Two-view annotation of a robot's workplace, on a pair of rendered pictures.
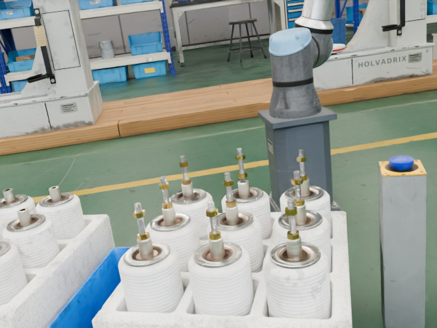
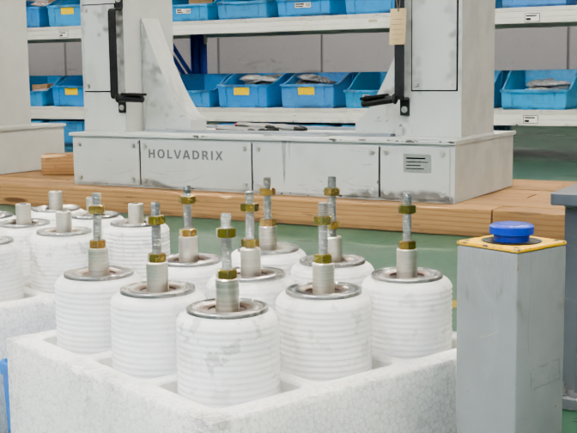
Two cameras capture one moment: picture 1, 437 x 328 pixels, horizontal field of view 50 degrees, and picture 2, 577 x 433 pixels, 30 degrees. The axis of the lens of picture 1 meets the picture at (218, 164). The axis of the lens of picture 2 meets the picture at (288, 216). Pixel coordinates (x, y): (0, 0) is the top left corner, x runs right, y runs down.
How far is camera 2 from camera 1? 72 cm
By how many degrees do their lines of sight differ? 36
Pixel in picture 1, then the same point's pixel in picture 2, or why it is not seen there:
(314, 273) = (214, 329)
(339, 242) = (408, 364)
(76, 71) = (448, 98)
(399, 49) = not seen: outside the picture
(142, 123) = (538, 220)
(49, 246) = not seen: hidden behind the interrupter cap
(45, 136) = (362, 207)
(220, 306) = (122, 358)
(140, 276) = (63, 291)
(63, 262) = not seen: hidden behind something
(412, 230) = (496, 361)
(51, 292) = (40, 326)
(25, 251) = (41, 265)
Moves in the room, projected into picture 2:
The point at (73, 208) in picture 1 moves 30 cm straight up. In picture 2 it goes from (144, 238) to (138, 23)
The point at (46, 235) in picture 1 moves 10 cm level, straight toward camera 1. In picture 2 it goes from (74, 253) to (42, 265)
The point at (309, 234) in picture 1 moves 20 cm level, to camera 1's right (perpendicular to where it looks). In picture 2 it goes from (301, 306) to (497, 332)
